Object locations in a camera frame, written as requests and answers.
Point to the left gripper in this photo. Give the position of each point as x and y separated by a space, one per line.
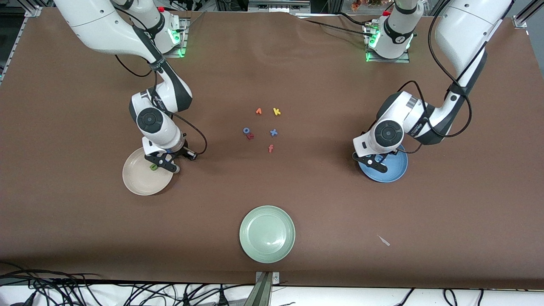
392 152

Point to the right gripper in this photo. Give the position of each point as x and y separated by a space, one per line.
183 151

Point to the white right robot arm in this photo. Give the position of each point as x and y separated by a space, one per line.
97 25

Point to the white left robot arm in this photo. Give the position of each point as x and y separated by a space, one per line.
467 25

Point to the blue plate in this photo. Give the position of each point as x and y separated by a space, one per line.
395 170

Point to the beige brown plate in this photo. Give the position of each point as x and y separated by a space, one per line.
142 180

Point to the small white paper scrap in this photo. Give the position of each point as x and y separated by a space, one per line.
384 241

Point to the pale green plate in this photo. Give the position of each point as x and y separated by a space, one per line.
267 234

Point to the brown table cover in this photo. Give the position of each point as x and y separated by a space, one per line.
85 233

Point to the orange dried plant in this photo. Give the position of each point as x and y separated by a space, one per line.
356 4

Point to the grey metal box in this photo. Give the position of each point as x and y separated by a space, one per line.
278 5

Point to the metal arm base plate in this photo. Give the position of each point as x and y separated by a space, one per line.
389 60
180 53

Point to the grey metal bracket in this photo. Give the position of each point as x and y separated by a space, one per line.
263 293

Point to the aluminium frame rail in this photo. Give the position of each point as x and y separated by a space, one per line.
17 42
525 15

